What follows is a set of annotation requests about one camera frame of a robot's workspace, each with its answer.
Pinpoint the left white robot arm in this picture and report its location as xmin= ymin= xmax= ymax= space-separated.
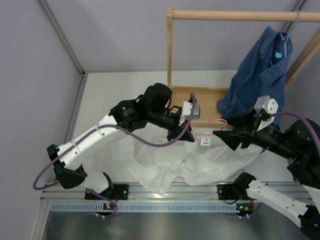
xmin=47 ymin=83 xmax=197 ymax=200

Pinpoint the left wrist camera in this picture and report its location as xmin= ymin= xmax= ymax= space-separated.
xmin=179 ymin=101 xmax=201 ymax=125

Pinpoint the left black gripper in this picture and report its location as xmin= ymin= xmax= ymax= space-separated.
xmin=147 ymin=107 xmax=195 ymax=142

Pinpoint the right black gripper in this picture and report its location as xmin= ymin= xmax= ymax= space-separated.
xmin=213 ymin=105 xmax=299 ymax=161

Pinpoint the aluminium mounting rail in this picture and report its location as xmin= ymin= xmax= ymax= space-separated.
xmin=41 ymin=181 xmax=313 ymax=201

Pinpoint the wooden clothes rack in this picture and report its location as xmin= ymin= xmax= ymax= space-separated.
xmin=166 ymin=6 xmax=320 ymax=128

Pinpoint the pink wire hanger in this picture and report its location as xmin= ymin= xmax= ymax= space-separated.
xmin=193 ymin=118 xmax=228 ymax=148

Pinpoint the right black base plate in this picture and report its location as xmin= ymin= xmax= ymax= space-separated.
xmin=217 ymin=183 xmax=249 ymax=204

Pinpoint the slotted grey cable duct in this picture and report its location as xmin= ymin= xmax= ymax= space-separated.
xmin=50 ymin=202 xmax=252 ymax=213

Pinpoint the blue checked shirt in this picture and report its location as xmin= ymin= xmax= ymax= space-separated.
xmin=217 ymin=26 xmax=293 ymax=117

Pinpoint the aluminium corner post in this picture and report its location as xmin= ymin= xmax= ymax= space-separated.
xmin=36 ymin=0 xmax=86 ymax=76

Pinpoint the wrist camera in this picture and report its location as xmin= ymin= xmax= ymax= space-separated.
xmin=179 ymin=101 xmax=201 ymax=125
xmin=254 ymin=95 xmax=279 ymax=131

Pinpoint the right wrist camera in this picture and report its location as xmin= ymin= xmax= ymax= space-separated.
xmin=254 ymin=95 xmax=279 ymax=131

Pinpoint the white shirt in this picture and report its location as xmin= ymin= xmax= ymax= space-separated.
xmin=110 ymin=128 xmax=263 ymax=196

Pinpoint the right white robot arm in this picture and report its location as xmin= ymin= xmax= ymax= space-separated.
xmin=213 ymin=109 xmax=320 ymax=240

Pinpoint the blue wire hanger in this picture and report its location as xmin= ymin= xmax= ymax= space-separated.
xmin=270 ymin=10 xmax=301 ymax=66

